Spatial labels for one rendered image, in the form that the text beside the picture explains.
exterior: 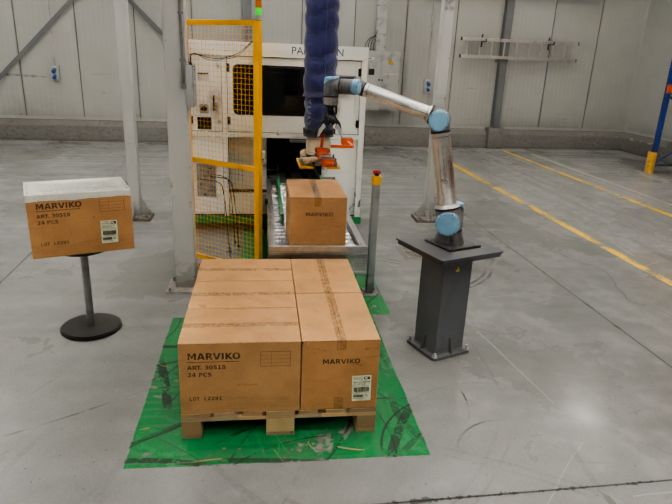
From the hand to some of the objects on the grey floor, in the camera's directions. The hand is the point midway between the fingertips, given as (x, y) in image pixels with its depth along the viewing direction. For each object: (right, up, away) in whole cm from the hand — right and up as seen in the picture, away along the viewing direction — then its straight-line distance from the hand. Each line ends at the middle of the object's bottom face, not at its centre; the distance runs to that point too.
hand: (329, 138), depth 357 cm
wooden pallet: (-32, -146, -1) cm, 150 cm away
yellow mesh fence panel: (-94, -91, +152) cm, 200 cm away
